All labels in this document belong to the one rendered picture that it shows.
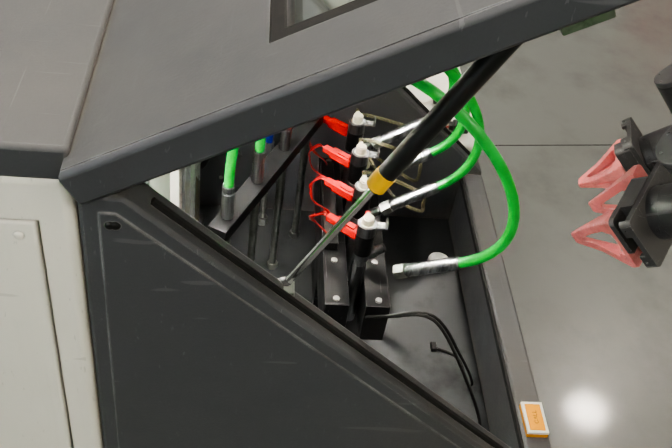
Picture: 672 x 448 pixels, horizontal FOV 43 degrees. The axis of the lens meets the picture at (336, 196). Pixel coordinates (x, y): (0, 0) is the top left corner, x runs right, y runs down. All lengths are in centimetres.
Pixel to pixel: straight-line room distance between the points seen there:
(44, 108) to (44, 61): 7
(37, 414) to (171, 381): 16
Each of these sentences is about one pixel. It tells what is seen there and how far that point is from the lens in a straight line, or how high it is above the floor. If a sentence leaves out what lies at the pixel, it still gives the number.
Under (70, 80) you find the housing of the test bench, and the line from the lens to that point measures 78.
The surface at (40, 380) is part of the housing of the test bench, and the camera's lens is 94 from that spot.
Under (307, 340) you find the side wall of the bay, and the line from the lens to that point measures 86.
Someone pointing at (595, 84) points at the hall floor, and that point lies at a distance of 383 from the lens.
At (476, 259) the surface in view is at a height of 118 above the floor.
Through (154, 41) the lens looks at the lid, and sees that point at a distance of 78.
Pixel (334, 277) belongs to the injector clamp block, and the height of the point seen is 98.
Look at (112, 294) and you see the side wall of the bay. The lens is 82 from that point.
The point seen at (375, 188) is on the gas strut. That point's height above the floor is 146.
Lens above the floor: 194
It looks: 42 degrees down
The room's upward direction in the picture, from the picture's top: 9 degrees clockwise
